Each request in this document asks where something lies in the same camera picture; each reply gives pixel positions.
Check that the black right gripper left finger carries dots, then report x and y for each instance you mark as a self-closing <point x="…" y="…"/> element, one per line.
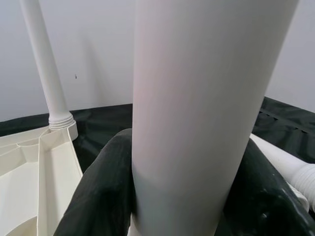
<point x="103" y="191"/>

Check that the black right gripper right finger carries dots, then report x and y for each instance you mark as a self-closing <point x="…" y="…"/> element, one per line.
<point x="261" y="196"/>

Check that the white plastic table top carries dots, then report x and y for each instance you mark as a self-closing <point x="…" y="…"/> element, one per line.
<point x="29" y="184"/>

